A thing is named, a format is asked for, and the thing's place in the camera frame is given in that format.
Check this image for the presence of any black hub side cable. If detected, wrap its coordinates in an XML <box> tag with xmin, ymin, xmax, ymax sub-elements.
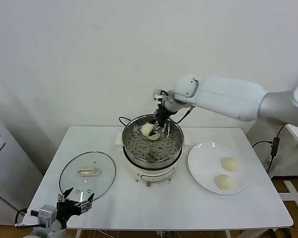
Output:
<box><xmin>252</xmin><ymin>140</ymin><xmax>273</xmax><ymax>149</ymax></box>

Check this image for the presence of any white round plate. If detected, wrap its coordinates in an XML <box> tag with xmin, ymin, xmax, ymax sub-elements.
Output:
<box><xmin>187</xmin><ymin>141</ymin><xmax>248</xmax><ymax>195</ymax></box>

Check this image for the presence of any black hub cable to desk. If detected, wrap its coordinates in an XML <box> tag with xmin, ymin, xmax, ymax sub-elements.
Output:
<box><xmin>275</xmin><ymin>123</ymin><xmax>293</xmax><ymax>138</ymax></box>

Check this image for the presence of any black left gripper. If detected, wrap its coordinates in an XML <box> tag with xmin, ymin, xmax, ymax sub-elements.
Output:
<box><xmin>56</xmin><ymin>187</ymin><xmax>95</xmax><ymax>223</ymax></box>

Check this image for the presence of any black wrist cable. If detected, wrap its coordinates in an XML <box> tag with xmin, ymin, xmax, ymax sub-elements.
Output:
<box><xmin>172</xmin><ymin>105</ymin><xmax>196</xmax><ymax>124</ymax></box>
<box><xmin>14</xmin><ymin>209</ymin><xmax>33</xmax><ymax>228</ymax></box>

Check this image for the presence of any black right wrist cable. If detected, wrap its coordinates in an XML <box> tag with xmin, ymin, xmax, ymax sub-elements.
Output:
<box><xmin>172</xmin><ymin>105</ymin><xmax>196</xmax><ymax>124</ymax></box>

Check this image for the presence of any grey usb hub adapter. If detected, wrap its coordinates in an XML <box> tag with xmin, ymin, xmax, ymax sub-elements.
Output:
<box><xmin>270</xmin><ymin>137</ymin><xmax>280</xmax><ymax>157</ymax></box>

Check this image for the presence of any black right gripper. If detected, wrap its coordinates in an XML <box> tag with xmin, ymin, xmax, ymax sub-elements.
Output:
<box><xmin>149</xmin><ymin>104</ymin><xmax>175</xmax><ymax>136</ymax></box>

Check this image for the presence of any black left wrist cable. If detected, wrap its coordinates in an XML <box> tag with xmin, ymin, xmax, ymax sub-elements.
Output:
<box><xmin>14</xmin><ymin>209</ymin><xmax>33</xmax><ymax>228</ymax></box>

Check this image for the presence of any white cabinet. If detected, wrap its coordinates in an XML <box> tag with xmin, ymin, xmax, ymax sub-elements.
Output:
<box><xmin>0</xmin><ymin>109</ymin><xmax>44</xmax><ymax>219</ymax></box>

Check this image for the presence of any black hub hanging cable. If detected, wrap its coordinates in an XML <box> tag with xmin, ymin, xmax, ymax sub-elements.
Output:
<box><xmin>266</xmin><ymin>155</ymin><xmax>275</xmax><ymax>176</ymax></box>

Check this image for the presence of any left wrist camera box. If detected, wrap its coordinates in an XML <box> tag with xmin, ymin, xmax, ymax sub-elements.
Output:
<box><xmin>30</xmin><ymin>204</ymin><xmax>57</xmax><ymax>224</ymax></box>

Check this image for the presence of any black cooker power cord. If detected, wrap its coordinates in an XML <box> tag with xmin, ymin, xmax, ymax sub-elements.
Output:
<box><xmin>118</xmin><ymin>116</ymin><xmax>133</xmax><ymax>127</ymax></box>

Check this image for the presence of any stainless steel steamer basket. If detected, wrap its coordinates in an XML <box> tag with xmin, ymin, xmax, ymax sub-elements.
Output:
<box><xmin>121</xmin><ymin>114</ymin><xmax>184</xmax><ymax>164</ymax></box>

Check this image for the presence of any glass lid with cream handle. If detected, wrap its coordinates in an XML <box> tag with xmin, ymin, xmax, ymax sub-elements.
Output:
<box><xmin>59</xmin><ymin>151</ymin><xmax>117</xmax><ymax>202</ymax></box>

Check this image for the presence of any cream electric cooker base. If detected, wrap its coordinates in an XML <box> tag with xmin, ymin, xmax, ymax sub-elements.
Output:
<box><xmin>114</xmin><ymin>131</ymin><xmax>191</xmax><ymax>188</ymax></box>

